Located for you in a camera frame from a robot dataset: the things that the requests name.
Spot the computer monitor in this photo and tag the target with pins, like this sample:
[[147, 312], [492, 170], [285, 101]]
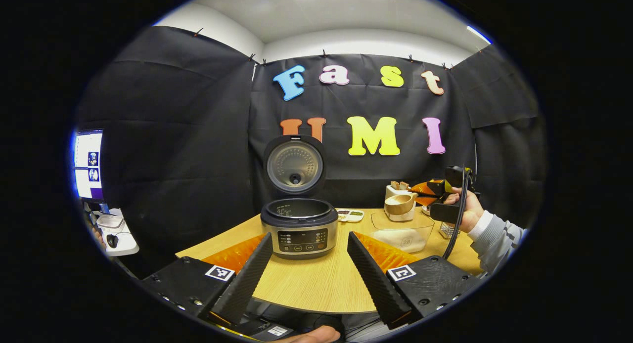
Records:
[[89, 162]]

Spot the black backdrop cloth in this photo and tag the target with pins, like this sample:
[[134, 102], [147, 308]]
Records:
[[173, 135]]

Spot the white toaster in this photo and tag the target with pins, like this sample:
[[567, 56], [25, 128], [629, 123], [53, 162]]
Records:
[[391, 193]]

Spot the wooden spoon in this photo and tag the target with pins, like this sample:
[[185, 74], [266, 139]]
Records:
[[399, 204]]

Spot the white divided seasoning tray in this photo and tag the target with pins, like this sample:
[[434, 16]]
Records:
[[351, 215]]

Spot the small ceiling light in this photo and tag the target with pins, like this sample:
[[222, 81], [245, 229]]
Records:
[[478, 34]]

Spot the black silver rice cooker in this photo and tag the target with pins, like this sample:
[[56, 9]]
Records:
[[299, 232]]

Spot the black computer mouse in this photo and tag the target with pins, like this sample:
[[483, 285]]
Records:
[[112, 240]]

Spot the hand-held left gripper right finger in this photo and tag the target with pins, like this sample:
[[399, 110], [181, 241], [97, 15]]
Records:
[[373, 283]]

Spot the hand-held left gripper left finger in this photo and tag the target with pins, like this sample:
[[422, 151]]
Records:
[[245, 283]]

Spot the small white side desk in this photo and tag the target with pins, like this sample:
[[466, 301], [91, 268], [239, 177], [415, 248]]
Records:
[[123, 241]]

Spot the clear plastic rice container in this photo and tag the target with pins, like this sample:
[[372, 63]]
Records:
[[403, 236]]

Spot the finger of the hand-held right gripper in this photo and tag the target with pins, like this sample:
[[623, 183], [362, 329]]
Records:
[[428, 190]]

